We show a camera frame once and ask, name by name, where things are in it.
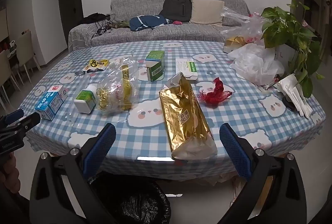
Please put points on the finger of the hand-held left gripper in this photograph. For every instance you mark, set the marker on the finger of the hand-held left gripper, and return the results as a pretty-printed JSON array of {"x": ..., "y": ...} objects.
[
  {"x": 14, "y": 114},
  {"x": 29, "y": 120}
]

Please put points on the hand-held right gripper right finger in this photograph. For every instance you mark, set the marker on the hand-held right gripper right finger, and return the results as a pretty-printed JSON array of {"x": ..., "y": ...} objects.
[{"x": 234, "y": 151}]

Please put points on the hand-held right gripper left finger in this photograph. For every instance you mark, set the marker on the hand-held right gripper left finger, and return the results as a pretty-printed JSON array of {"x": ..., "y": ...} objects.
[{"x": 101, "y": 148}]

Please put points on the blue milk carton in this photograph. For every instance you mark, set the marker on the blue milk carton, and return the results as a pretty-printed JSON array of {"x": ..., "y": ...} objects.
[{"x": 49, "y": 104}]

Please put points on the white bottle green label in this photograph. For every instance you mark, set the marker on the white bottle green label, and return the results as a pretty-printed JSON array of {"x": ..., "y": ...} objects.
[{"x": 84, "y": 100}]

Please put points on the clear bag with gold print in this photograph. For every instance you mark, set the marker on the clear bag with gold print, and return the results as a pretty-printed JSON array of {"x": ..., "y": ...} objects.
[{"x": 116, "y": 94}]

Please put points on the red mesh net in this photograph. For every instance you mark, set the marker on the red mesh net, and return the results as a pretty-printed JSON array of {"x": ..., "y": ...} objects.
[{"x": 214, "y": 94}]

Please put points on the gold foil bag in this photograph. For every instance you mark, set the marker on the gold foil bag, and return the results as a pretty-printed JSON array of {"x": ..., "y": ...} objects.
[{"x": 181, "y": 115}]

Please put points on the trash bin with black bag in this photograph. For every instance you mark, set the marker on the trash bin with black bag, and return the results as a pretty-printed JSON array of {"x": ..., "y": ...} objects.
[{"x": 140, "y": 205}]

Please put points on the person's left hand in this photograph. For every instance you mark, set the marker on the person's left hand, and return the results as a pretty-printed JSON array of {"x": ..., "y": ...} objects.
[{"x": 6, "y": 174}]

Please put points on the blue checked bear tablecloth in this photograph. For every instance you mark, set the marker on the blue checked bear tablecloth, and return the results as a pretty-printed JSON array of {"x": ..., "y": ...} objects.
[{"x": 145, "y": 133}]

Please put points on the white paper napkins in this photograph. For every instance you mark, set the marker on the white paper napkins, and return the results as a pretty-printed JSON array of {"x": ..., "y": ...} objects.
[{"x": 293, "y": 94}]

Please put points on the yellow snack wrapper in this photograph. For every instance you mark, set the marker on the yellow snack wrapper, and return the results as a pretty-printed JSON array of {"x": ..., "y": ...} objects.
[{"x": 96, "y": 64}]

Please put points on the white plastic bag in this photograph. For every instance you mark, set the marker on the white plastic bag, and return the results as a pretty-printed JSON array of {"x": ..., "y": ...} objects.
[{"x": 256, "y": 63}]

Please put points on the flat white green box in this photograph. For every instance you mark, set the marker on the flat white green box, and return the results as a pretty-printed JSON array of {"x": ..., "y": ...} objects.
[{"x": 185, "y": 68}]

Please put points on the gold gift box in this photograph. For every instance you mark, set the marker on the gold gift box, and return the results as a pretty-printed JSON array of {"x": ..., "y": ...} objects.
[{"x": 233, "y": 43}]

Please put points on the black clothing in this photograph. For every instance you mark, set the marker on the black clothing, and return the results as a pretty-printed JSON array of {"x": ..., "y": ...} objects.
[{"x": 94, "y": 17}]

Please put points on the olive cloth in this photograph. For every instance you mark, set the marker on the olive cloth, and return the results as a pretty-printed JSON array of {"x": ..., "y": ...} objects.
[{"x": 122, "y": 24}]

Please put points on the large clear plastic bag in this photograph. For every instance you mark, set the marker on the large clear plastic bag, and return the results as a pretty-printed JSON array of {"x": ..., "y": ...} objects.
[{"x": 241, "y": 24}]

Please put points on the grey sofa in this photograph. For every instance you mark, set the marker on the grey sofa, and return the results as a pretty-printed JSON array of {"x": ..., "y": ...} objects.
[{"x": 181, "y": 34}]

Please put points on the blue jacket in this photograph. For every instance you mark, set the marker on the blue jacket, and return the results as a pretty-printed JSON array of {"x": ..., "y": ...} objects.
[{"x": 145, "y": 22}]

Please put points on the potted green plant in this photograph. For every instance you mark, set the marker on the potted green plant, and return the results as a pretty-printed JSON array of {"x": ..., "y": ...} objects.
[{"x": 282, "y": 24}]

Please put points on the beige pillow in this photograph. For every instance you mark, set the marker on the beige pillow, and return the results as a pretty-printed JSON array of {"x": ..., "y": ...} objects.
[{"x": 206, "y": 10}]

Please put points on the dark grey backpack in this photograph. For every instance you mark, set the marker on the dark grey backpack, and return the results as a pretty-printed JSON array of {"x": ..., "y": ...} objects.
[{"x": 177, "y": 7}]

